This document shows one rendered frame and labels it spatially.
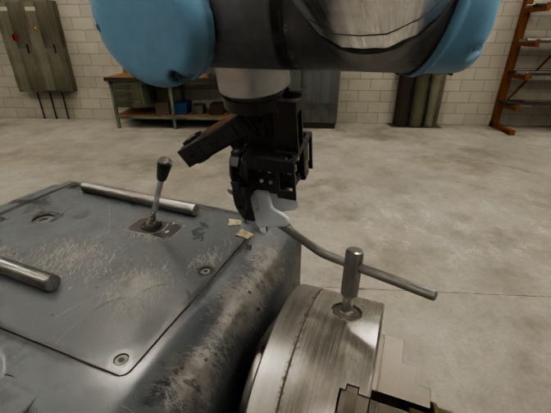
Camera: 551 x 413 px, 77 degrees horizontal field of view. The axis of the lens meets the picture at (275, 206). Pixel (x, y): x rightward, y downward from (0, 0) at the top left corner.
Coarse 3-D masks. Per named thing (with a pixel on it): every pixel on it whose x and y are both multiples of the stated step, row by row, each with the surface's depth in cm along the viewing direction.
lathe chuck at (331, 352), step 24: (312, 312) 44; (360, 312) 45; (312, 336) 41; (336, 336) 41; (360, 336) 41; (312, 360) 39; (336, 360) 39; (360, 360) 39; (288, 384) 38; (312, 384) 37; (336, 384) 37; (360, 384) 37; (288, 408) 37; (312, 408) 36; (336, 408) 38
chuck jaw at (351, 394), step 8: (344, 392) 37; (352, 392) 37; (344, 400) 37; (352, 400) 37; (360, 400) 36; (368, 400) 36; (344, 408) 36; (352, 408) 36; (360, 408) 36; (368, 408) 37; (376, 408) 37; (384, 408) 37; (392, 408) 37
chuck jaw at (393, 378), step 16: (384, 336) 57; (384, 352) 55; (400, 352) 55; (384, 368) 52; (400, 368) 52; (416, 368) 52; (384, 384) 50; (400, 384) 50; (416, 384) 50; (384, 400) 50; (400, 400) 48; (416, 400) 48
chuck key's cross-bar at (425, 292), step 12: (228, 192) 56; (288, 228) 49; (300, 240) 48; (324, 252) 45; (372, 276) 41; (384, 276) 40; (396, 276) 40; (408, 288) 38; (420, 288) 38; (432, 300) 37
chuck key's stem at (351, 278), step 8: (352, 248) 43; (360, 248) 43; (352, 256) 42; (360, 256) 42; (344, 264) 43; (352, 264) 42; (360, 264) 42; (344, 272) 43; (352, 272) 42; (344, 280) 43; (352, 280) 43; (344, 288) 43; (352, 288) 43; (344, 296) 44; (352, 296) 43; (344, 304) 44; (352, 304) 44; (344, 312) 45; (352, 312) 45
